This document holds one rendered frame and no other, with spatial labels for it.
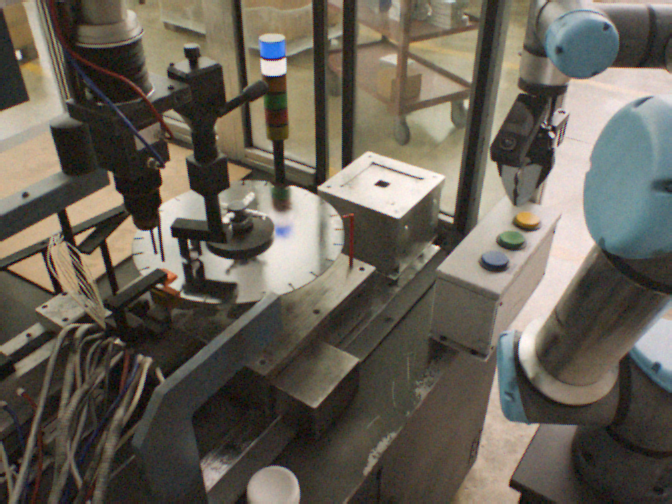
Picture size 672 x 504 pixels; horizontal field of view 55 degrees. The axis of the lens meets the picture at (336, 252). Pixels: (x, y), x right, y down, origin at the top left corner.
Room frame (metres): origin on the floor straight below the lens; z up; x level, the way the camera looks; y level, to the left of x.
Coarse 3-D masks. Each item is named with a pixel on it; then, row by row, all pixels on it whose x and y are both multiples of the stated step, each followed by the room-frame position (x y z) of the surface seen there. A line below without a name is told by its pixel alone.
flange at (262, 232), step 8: (224, 216) 0.87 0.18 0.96; (248, 216) 0.84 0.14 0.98; (248, 224) 0.82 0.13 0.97; (256, 224) 0.84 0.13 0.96; (264, 224) 0.84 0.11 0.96; (272, 224) 0.84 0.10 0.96; (240, 232) 0.81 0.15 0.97; (248, 232) 0.82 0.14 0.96; (256, 232) 0.82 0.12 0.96; (264, 232) 0.82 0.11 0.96; (272, 232) 0.82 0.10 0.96; (232, 240) 0.80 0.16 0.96; (240, 240) 0.80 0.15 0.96; (248, 240) 0.80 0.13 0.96; (256, 240) 0.80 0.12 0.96; (264, 240) 0.80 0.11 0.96; (216, 248) 0.79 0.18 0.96; (224, 248) 0.78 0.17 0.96; (232, 248) 0.78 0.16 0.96; (240, 248) 0.78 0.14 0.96; (248, 248) 0.78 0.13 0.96; (256, 248) 0.79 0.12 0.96
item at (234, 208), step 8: (248, 200) 0.86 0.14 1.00; (224, 208) 0.84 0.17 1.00; (232, 208) 0.82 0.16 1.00; (240, 208) 0.82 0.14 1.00; (232, 216) 0.81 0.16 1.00; (240, 216) 0.82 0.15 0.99; (256, 216) 0.81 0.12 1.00; (264, 216) 0.81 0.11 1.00; (232, 224) 0.82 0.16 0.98; (240, 224) 0.82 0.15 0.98
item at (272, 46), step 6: (264, 36) 1.14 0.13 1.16; (270, 36) 1.14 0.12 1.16; (276, 36) 1.14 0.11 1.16; (282, 36) 1.14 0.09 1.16; (264, 42) 1.11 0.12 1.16; (270, 42) 1.11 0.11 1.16; (276, 42) 1.11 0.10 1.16; (282, 42) 1.12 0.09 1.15; (264, 48) 1.12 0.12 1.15; (270, 48) 1.11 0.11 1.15; (276, 48) 1.11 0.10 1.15; (282, 48) 1.12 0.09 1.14; (264, 54) 1.12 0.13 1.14; (270, 54) 1.11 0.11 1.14; (276, 54) 1.11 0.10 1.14; (282, 54) 1.12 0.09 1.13
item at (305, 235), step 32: (192, 192) 0.96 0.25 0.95; (224, 192) 0.96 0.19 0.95; (256, 192) 0.96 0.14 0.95; (288, 192) 0.96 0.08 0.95; (288, 224) 0.86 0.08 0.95; (320, 224) 0.86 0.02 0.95; (160, 256) 0.77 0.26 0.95; (224, 256) 0.77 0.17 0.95; (256, 256) 0.77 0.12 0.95; (288, 256) 0.77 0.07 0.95; (320, 256) 0.77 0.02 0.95; (192, 288) 0.70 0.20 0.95; (224, 288) 0.70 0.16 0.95; (256, 288) 0.70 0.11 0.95; (288, 288) 0.70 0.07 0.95
